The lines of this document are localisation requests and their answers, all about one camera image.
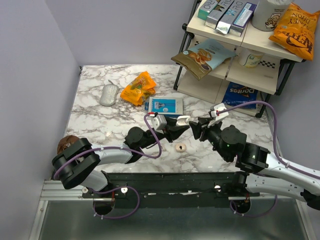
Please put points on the green RO box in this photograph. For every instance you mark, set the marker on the green RO box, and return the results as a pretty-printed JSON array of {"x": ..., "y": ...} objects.
[{"x": 206, "y": 8}]

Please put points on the brown paper cupcake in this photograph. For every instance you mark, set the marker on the brown paper cupcake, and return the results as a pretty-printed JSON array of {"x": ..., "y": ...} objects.
[{"x": 66, "y": 142}]

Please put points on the silver RO box left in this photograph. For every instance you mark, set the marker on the silver RO box left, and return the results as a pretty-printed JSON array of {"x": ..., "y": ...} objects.
[{"x": 217, "y": 13}]

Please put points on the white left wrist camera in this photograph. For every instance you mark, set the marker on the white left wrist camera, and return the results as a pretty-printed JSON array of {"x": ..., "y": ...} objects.
[{"x": 158, "y": 121}]

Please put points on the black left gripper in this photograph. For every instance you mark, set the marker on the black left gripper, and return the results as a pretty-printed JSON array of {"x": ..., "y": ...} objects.
[{"x": 172, "y": 131}]

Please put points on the silver RO box middle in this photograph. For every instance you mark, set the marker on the silver RO box middle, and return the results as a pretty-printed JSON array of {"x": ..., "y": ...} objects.
[{"x": 229, "y": 17}]

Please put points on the blue Doritos bag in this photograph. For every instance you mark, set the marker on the blue Doritos bag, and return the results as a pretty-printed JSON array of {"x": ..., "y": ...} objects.
[{"x": 237, "y": 94}]

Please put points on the purple blue box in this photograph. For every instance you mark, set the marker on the purple blue box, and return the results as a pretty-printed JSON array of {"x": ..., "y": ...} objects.
[{"x": 240, "y": 22}]

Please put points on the blue Harry's razor box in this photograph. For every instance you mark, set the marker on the blue Harry's razor box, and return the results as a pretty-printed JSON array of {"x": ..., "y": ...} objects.
[{"x": 168, "y": 106}]

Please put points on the orange candy bag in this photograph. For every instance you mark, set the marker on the orange candy bag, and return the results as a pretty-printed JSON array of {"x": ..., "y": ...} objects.
[{"x": 139, "y": 89}]

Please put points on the white yellow cup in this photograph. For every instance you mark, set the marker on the white yellow cup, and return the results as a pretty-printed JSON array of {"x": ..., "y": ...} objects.
[{"x": 249, "y": 58}]

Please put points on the blue gold chips bag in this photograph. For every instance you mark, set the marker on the blue gold chips bag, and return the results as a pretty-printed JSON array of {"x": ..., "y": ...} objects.
[{"x": 201, "y": 59}]

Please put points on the grey glitter pouch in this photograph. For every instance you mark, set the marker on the grey glitter pouch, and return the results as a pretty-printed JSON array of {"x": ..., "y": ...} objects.
[{"x": 109, "y": 94}]

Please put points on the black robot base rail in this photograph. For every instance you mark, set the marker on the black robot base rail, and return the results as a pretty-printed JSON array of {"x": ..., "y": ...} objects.
[{"x": 172, "y": 190}]

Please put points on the white popcorn tub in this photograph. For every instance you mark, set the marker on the white popcorn tub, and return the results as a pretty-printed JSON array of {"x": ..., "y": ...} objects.
[{"x": 268, "y": 13}]

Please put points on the white earbud charging case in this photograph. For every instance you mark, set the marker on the white earbud charging case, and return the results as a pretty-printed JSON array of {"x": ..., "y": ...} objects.
[{"x": 183, "y": 120}]

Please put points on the silver ro box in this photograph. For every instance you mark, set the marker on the silver ro box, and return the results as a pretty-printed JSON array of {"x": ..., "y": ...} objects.
[
  {"x": 217, "y": 13},
  {"x": 229, "y": 17}
]

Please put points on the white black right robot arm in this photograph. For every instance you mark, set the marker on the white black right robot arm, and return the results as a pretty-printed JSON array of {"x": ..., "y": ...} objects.
[{"x": 260, "y": 171}]

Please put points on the orange honey dijon chips bag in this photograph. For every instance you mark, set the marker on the orange honey dijon chips bag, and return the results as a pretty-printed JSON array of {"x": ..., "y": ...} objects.
[{"x": 295, "y": 32}]

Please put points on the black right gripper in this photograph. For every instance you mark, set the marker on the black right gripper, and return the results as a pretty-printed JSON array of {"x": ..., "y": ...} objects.
[{"x": 196, "y": 128}]

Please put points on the beige small earbud case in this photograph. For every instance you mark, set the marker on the beige small earbud case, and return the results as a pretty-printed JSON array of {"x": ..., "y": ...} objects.
[{"x": 180, "y": 147}]

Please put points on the black beige shelf rack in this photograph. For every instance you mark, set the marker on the black beige shelf rack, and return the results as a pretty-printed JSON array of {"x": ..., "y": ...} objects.
[{"x": 269, "y": 77}]

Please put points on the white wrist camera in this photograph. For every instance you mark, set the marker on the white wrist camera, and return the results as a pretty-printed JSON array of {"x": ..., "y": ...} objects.
[
  {"x": 158, "y": 121},
  {"x": 216, "y": 115}
]

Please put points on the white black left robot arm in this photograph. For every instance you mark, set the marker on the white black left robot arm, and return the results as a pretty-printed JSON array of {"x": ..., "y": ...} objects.
[{"x": 77, "y": 158}]

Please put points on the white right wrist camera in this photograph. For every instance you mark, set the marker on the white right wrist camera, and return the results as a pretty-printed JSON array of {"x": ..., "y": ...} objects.
[{"x": 216, "y": 115}]

